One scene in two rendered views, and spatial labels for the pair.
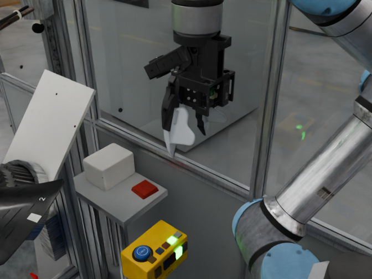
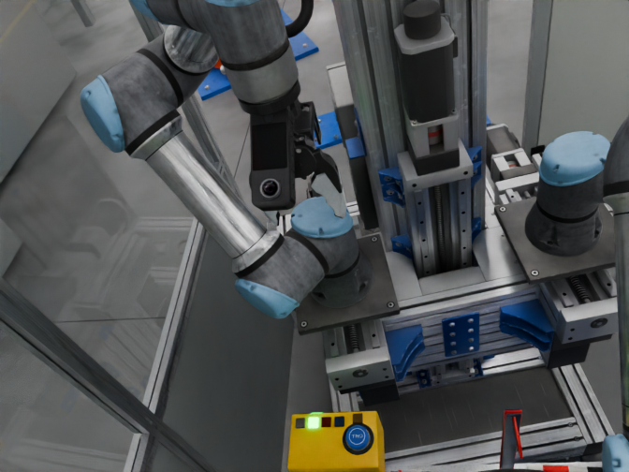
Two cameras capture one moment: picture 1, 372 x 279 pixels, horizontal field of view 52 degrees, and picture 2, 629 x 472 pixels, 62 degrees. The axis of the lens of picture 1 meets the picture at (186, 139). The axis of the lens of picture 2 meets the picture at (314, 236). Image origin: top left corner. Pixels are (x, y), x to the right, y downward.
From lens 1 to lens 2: 0.91 m
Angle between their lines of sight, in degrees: 80
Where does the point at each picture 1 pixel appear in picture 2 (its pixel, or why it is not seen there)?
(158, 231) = (312, 452)
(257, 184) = (139, 409)
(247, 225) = (287, 275)
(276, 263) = (325, 221)
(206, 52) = not seen: hidden behind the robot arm
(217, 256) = not seen: outside the picture
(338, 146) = (199, 165)
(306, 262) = (305, 208)
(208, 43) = not seen: hidden behind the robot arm
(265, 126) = (80, 355)
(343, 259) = (416, 14)
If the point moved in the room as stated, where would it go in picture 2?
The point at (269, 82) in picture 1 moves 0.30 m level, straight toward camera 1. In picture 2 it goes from (24, 319) to (204, 235)
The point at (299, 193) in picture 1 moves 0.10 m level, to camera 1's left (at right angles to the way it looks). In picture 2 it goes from (246, 214) to (275, 243)
